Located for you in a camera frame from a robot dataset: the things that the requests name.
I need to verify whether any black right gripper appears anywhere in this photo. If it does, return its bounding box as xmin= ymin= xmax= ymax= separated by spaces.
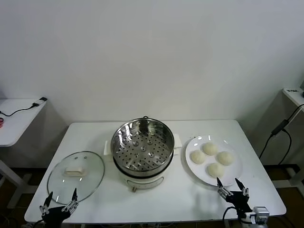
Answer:
xmin=216 ymin=177 xmax=253 ymax=219

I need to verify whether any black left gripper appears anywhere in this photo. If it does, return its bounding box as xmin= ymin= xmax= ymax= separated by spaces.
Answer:
xmin=39 ymin=188 xmax=79 ymax=225

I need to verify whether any white steamed baozi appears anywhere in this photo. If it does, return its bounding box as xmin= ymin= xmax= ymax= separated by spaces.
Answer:
xmin=202 ymin=142 xmax=219 ymax=156
xmin=190 ymin=150 xmax=206 ymax=165
xmin=216 ymin=151 xmax=234 ymax=166
xmin=207 ymin=162 xmax=225 ymax=178

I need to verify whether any glass lid with cream handle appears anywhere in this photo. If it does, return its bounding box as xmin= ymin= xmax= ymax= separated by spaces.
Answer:
xmin=47 ymin=151 xmax=105 ymax=205

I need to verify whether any steel perforated steamer basket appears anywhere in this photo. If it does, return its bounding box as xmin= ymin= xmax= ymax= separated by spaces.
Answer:
xmin=104 ymin=118 xmax=182 ymax=173

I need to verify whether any white round plate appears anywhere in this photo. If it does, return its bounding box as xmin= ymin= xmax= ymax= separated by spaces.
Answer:
xmin=185 ymin=135 xmax=243 ymax=187

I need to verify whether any white side table with label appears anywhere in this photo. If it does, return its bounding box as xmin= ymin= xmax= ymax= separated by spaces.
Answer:
xmin=282 ymin=87 xmax=304 ymax=187

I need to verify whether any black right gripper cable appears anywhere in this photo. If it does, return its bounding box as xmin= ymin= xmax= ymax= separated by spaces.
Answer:
xmin=224 ymin=206 xmax=240 ymax=228

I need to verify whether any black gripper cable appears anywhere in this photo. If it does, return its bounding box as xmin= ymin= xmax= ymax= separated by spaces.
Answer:
xmin=224 ymin=206 xmax=240 ymax=228
xmin=30 ymin=219 xmax=46 ymax=228

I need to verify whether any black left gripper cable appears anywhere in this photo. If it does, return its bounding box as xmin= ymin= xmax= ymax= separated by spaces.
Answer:
xmin=30 ymin=219 xmax=46 ymax=228

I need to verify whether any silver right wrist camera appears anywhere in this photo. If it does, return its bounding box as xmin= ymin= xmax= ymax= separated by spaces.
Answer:
xmin=244 ymin=206 xmax=270 ymax=225

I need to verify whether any black power adapter cable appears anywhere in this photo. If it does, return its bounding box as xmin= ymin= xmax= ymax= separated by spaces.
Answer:
xmin=258 ymin=120 xmax=292 ymax=164

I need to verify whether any white side table with cable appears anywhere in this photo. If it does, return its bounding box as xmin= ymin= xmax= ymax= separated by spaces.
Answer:
xmin=0 ymin=98 xmax=48 ymax=209

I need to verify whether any black charger cable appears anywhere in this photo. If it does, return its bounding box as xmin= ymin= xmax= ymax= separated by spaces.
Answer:
xmin=0 ymin=96 xmax=48 ymax=117

